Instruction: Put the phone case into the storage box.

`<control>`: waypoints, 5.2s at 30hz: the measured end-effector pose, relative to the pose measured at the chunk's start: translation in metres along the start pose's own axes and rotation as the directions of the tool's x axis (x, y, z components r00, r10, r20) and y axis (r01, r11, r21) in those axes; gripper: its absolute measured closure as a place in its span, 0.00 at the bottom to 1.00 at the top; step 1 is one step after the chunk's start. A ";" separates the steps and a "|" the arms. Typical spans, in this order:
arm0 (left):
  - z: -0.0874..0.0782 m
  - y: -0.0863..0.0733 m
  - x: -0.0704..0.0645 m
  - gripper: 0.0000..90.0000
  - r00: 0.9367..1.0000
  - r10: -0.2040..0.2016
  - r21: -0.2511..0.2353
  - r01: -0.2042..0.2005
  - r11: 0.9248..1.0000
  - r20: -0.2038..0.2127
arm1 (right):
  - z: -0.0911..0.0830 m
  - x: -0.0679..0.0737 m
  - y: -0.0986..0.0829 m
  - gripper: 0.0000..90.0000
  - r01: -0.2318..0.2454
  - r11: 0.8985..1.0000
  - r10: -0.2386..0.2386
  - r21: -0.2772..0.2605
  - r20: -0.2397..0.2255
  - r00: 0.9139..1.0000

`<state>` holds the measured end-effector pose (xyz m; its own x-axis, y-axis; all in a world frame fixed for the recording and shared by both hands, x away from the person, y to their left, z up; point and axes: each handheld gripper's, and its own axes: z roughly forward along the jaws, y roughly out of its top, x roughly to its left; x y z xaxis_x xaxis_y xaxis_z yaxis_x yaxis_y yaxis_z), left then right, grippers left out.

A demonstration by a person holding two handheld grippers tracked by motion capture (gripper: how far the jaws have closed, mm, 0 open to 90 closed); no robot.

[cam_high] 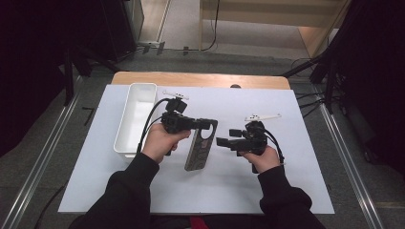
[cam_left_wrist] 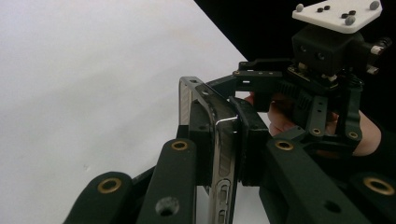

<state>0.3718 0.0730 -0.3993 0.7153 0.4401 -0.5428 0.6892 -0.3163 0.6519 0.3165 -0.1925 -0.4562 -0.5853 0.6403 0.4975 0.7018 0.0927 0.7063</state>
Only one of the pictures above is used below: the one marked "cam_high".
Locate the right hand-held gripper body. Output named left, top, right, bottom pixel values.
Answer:
left=233, top=113, right=283, bottom=156

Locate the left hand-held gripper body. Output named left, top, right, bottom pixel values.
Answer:
left=160, top=90, right=200, bottom=135

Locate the patterned dark phone case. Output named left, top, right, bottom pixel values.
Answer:
left=183, top=119, right=220, bottom=172

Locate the white plastic bin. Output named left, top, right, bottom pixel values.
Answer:
left=113, top=82, right=160, bottom=159

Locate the person's right hand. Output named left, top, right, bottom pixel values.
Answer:
left=238, top=145, right=282, bottom=175

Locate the person's left hand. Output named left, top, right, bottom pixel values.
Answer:
left=141, top=122, right=192, bottom=165

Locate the wooden table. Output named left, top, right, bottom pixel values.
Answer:
left=111, top=71, right=291, bottom=91

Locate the white table board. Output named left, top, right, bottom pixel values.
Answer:
left=57, top=84, right=335, bottom=215

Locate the person's dark and red clothing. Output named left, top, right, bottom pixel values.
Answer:
left=149, top=213, right=266, bottom=229

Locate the black stand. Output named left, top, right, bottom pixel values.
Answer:
left=61, top=44, right=76, bottom=108
left=324, top=55, right=338, bottom=115

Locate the black cabinet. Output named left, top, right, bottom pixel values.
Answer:
left=101, top=0, right=145, bottom=63

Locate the light wooden shelf unit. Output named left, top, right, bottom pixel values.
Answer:
left=199, top=0, right=352, bottom=59

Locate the dark curtain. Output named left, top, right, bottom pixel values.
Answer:
left=328, top=0, right=405, bottom=176
left=0, top=0, right=108, bottom=158

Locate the right hand-held gripper cable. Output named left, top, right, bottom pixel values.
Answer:
left=262, top=127, right=286, bottom=166

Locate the hand-held gripper cable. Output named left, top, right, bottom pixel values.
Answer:
left=136, top=97, right=173, bottom=156
left=262, top=127, right=286, bottom=166

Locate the left hand-held gripper cable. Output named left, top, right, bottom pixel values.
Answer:
left=136, top=97, right=173, bottom=156

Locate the bundle of black cables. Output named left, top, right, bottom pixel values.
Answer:
left=294, top=90, right=328, bottom=119

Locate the metal rail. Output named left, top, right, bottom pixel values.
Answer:
left=316, top=101, right=387, bottom=229
left=0, top=75, right=85, bottom=229

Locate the thin black hanging cable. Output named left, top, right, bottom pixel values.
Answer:
left=202, top=0, right=222, bottom=52

